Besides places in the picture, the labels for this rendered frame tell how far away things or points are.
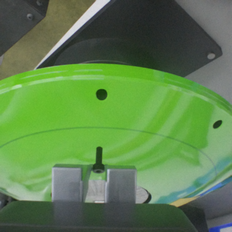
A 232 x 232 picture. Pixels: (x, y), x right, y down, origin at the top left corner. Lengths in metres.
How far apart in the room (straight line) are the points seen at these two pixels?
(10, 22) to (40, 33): 1.15
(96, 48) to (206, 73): 0.17
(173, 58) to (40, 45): 1.33
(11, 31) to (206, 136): 0.33
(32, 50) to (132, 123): 1.51
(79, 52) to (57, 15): 1.18
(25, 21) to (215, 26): 0.26
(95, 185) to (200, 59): 0.21
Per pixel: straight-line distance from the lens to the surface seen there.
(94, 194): 0.30
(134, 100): 0.21
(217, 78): 0.44
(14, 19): 0.46
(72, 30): 0.40
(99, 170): 0.18
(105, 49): 0.34
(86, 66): 0.21
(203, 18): 0.36
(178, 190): 0.31
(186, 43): 0.37
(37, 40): 1.65
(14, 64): 1.82
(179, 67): 0.40
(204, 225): 0.98
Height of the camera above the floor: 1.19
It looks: 34 degrees down
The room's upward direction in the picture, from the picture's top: 180 degrees counter-clockwise
